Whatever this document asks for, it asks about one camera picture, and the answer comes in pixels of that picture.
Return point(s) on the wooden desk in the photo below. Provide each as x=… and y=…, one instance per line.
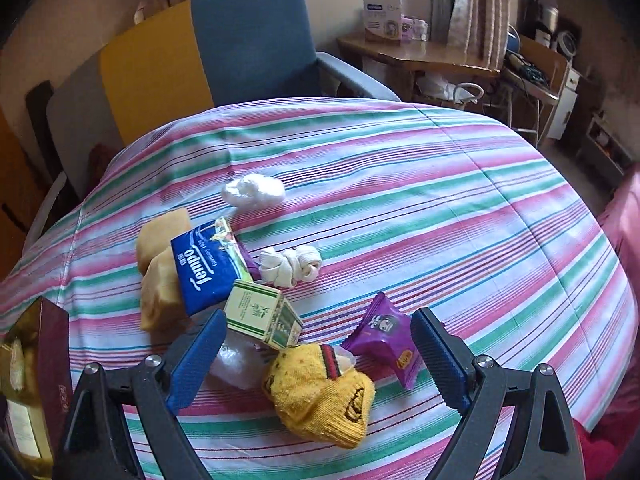
x=425, y=56

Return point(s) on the plain purple snack packet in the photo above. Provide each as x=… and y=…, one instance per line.
x=248, y=261

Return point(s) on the yellow chair back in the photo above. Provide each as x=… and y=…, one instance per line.
x=155, y=65

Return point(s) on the pink cloth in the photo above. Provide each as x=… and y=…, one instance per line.
x=622, y=220

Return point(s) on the yellow sock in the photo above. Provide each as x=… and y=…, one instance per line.
x=320, y=400

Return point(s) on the yellow sponge block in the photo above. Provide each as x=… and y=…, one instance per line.
x=159, y=300
x=161, y=236

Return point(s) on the purple cartoon-face snack packet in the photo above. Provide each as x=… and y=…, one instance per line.
x=382, y=342

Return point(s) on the pink patterned curtain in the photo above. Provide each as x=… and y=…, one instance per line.
x=480, y=10

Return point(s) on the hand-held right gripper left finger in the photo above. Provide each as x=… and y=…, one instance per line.
x=194, y=362

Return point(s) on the grey chair back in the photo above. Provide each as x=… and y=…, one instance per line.
x=82, y=120

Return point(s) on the dark red box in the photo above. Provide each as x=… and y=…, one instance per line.
x=42, y=360

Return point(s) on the white knotted cloth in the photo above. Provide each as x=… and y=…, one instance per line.
x=289, y=266

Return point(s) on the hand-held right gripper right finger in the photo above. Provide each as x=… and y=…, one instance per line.
x=440, y=360

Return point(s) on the small purple box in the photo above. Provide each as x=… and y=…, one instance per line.
x=407, y=27

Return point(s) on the wooden cabinet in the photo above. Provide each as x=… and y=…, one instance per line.
x=542, y=77

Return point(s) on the white plastic bag under desk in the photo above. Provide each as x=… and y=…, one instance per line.
x=442, y=87

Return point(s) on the white crumpled plastic bag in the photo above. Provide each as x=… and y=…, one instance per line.
x=252, y=191

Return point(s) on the red cloth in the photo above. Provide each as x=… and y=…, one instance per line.
x=600, y=452

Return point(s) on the white cup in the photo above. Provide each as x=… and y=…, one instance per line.
x=421, y=31

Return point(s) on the blue tissue pack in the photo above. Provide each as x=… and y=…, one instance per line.
x=210, y=272

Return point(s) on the clear crumpled plastic bag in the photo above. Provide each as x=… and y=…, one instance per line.
x=235, y=362

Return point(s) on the white cardboard box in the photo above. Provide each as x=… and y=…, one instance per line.
x=382, y=17

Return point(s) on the green and white small carton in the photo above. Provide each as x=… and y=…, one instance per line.
x=262, y=317

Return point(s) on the blue armchair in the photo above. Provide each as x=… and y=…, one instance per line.
x=250, y=35

